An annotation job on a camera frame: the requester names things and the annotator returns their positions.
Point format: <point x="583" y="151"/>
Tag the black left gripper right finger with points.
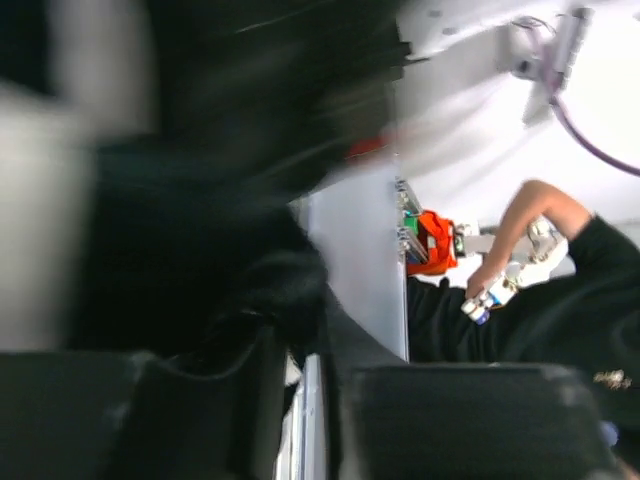
<point x="462" y="421"/>

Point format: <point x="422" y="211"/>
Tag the white teleoperation handle device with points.
<point x="534" y="258"/>

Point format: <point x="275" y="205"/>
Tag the person in black shirt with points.
<point x="588" y="320"/>

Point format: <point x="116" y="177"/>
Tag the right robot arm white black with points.
<point x="459" y="45"/>

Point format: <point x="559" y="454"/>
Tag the black white checkered pillowcase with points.
<point x="149" y="154"/>

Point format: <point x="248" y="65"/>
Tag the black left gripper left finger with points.
<point x="90" y="415"/>

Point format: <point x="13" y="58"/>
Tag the orange object behind wall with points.
<point x="436" y="235"/>

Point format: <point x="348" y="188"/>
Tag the aluminium front rail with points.
<point x="303" y="453"/>

